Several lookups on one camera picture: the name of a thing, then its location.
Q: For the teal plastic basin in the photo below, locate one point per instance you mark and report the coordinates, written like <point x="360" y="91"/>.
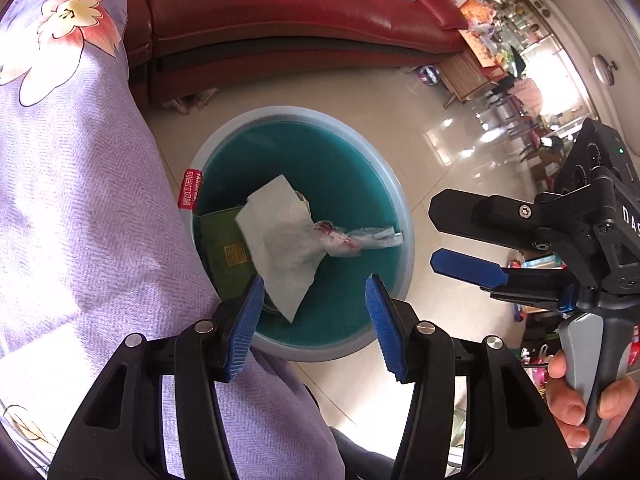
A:
<point x="325" y="160"/>

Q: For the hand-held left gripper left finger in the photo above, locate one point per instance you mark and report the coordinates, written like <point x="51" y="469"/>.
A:
<point x="245" y="330"/>

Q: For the white tissue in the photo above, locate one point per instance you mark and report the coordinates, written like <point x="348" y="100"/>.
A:
<point x="280" y="240"/>

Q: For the purple floral cloth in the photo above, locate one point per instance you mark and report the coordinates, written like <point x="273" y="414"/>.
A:
<point x="75" y="185"/>

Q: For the person's dark trousers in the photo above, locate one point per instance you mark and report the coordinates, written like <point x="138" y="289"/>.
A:
<point x="360" y="455"/>

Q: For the dark green cardboard box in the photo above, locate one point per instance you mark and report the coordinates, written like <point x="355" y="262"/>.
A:
<point x="220" y="240"/>

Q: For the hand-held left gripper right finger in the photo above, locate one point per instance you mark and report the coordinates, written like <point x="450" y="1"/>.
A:
<point x="387" y="330"/>

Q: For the pink cloth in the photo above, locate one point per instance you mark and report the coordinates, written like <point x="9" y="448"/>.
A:
<point x="190" y="100"/>

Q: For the red leather sofa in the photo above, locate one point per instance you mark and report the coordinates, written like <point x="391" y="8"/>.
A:
<point x="280" y="15"/>

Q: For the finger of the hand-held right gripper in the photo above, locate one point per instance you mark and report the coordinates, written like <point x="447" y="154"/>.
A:
<point x="465" y="265"/>
<point x="480" y="215"/>

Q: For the plastic bag with red print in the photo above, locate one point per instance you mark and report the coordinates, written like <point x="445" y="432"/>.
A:
<point x="350" y="240"/>

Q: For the person's right hand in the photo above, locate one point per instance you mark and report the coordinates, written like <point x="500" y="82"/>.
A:
<point x="565" y="400"/>

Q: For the wooden side table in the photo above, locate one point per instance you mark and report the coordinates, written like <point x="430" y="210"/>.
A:
<point x="470" y="80"/>

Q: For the small patterned ball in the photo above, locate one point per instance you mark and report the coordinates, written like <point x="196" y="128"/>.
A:
<point x="429" y="75"/>

